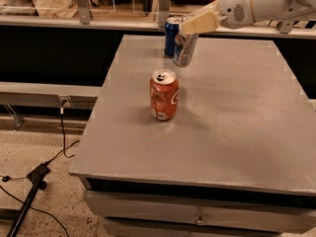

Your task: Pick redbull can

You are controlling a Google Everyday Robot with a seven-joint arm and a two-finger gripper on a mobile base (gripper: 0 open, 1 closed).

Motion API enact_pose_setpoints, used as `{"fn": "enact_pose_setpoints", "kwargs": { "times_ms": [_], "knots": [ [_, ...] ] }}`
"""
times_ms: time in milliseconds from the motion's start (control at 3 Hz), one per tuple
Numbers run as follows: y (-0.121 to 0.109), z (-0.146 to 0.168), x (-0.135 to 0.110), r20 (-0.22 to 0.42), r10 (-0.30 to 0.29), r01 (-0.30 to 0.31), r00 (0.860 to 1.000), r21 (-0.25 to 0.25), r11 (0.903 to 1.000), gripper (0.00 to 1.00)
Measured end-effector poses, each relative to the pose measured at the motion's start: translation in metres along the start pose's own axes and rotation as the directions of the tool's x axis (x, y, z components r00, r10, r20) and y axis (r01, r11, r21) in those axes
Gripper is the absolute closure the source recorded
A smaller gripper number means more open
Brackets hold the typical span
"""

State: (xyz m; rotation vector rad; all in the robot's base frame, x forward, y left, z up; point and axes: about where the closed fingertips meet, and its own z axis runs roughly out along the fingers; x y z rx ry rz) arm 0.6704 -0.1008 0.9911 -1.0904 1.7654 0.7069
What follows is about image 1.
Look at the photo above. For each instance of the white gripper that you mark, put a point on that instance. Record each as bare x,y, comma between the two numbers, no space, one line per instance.
234,10

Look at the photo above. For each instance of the black tripod leg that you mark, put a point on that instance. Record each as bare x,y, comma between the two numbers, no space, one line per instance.
38,183

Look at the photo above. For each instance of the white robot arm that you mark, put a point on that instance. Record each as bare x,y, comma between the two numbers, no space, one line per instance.
284,11

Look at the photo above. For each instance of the grey metal rail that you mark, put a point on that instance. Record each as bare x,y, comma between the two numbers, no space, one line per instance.
150,27

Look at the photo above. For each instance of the orange soda can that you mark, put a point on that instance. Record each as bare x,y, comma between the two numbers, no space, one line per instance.
164,94

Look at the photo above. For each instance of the silver redbull can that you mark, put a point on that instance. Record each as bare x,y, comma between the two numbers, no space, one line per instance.
184,48

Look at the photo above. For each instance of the left metal post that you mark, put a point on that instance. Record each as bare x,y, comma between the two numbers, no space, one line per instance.
85,16

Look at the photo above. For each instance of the grey cabinet drawer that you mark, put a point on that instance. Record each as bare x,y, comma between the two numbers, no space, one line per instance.
201,212

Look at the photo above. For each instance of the blue pepsi can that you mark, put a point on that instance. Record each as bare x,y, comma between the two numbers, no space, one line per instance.
171,30

